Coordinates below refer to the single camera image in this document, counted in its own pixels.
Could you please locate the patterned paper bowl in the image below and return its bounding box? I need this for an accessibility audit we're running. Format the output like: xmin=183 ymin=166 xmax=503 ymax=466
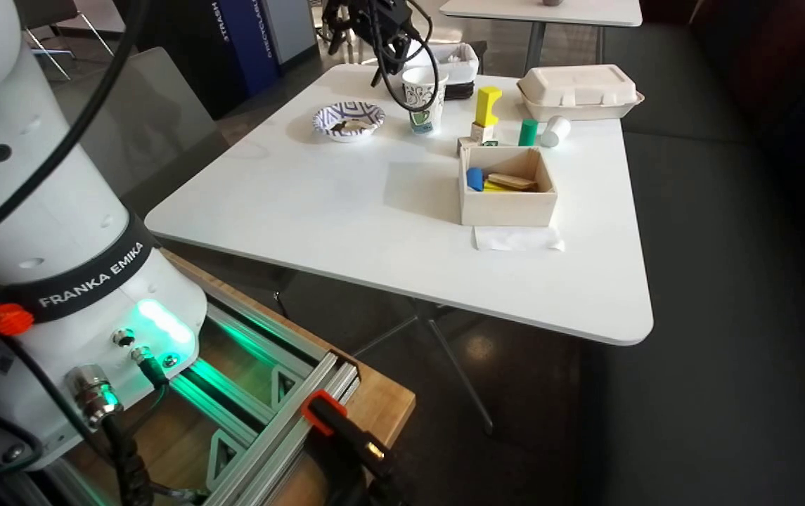
xmin=312 ymin=101 xmax=387 ymax=144

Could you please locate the flat wooden block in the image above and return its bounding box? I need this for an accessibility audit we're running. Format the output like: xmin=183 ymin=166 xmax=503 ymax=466
xmin=487 ymin=172 xmax=539 ymax=192

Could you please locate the white table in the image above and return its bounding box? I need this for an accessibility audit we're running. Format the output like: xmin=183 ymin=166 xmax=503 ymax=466
xmin=439 ymin=0 xmax=644 ymax=74

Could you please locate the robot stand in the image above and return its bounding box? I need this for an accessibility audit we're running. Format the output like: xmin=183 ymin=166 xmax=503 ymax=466
xmin=0 ymin=247 xmax=417 ymax=506

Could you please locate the white foam takeout container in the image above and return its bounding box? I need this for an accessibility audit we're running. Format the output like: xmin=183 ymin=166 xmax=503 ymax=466
xmin=516 ymin=64 xmax=646 ymax=122

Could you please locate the printed paper cup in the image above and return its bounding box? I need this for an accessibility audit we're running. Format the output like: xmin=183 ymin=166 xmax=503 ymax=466
xmin=402 ymin=67 xmax=449 ymax=136

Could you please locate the wooden box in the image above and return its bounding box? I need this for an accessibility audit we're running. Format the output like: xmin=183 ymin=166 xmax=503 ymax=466
xmin=458 ymin=145 xmax=559 ymax=228

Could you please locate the white paper napkin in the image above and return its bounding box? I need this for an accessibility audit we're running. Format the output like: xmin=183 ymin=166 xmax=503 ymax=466
xmin=472 ymin=224 xmax=566 ymax=253

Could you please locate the orange and black clamp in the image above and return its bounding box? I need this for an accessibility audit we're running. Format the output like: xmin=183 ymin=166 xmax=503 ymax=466
xmin=301 ymin=389 xmax=404 ymax=506

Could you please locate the metal frame chair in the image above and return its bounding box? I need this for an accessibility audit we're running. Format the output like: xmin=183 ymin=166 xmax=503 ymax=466
xmin=14 ymin=0 xmax=116 ymax=82

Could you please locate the white cylinder block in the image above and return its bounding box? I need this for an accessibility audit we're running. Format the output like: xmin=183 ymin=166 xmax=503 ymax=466
xmin=539 ymin=115 xmax=572 ymax=149

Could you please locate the black bench seat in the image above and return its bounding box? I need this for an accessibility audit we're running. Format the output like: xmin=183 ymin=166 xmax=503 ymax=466
xmin=581 ymin=0 xmax=805 ymax=506

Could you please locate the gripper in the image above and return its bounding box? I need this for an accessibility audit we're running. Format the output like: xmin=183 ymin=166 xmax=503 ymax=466
xmin=321 ymin=0 xmax=418 ymax=89

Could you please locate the white plastic tray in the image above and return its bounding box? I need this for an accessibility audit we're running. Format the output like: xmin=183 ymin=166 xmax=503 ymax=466
xmin=406 ymin=43 xmax=480 ymax=86

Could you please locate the black cable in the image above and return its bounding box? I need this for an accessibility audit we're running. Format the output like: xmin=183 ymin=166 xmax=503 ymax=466
xmin=101 ymin=413 xmax=200 ymax=506

